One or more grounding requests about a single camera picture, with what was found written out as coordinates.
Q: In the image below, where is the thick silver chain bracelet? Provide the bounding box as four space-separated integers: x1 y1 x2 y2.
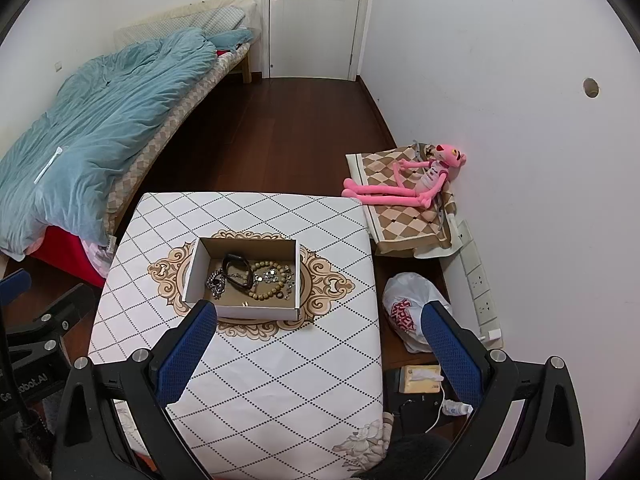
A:
205 268 229 302

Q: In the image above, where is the small white bottle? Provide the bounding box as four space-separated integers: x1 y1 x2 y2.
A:
440 400 473 417

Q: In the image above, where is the teal duvet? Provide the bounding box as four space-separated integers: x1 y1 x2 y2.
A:
1 27 254 260

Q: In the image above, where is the wooden tissue box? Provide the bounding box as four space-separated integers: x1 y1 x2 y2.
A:
399 365 444 394

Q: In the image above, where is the white power strip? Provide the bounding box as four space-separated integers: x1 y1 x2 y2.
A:
457 220 503 350

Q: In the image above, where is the white cardboard box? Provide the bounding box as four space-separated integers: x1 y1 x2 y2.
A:
181 232 302 322

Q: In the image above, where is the white plastic bag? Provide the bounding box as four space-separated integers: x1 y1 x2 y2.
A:
382 272 452 353

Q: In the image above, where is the black wristband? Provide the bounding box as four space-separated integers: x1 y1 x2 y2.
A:
221 252 255 292

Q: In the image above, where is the checkered brown cushion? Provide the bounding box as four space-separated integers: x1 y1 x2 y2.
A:
342 142 466 259

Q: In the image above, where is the pink panther plush toy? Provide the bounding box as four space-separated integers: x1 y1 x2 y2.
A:
342 144 466 209

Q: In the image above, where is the striped pillow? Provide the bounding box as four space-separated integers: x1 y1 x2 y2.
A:
189 6 245 36

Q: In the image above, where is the bed with patterned mattress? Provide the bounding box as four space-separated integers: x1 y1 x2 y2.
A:
103 0 262 235

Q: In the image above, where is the white door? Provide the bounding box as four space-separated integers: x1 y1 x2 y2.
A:
262 0 370 81

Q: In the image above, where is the wooden bead bracelet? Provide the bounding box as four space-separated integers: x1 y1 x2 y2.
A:
246 259 294 302

